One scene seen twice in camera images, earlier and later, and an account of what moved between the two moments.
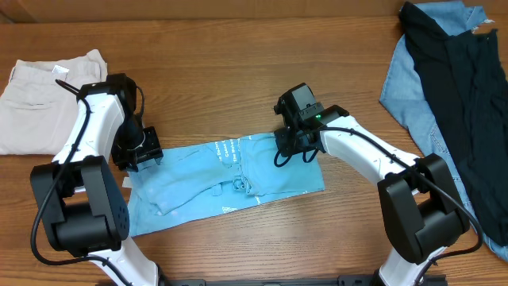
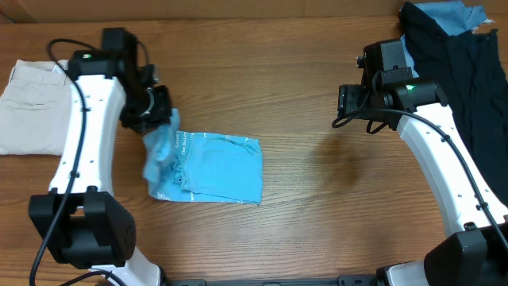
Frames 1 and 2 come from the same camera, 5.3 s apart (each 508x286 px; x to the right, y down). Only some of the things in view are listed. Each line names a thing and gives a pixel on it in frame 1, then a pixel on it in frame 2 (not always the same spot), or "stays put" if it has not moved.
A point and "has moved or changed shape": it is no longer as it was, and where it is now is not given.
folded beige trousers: (38, 98) stays put
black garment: (464, 83) stays put
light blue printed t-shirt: (215, 173) has moved or changed shape
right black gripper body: (291, 143) -> (355, 104)
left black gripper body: (136, 146) -> (146, 110)
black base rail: (344, 280) stays put
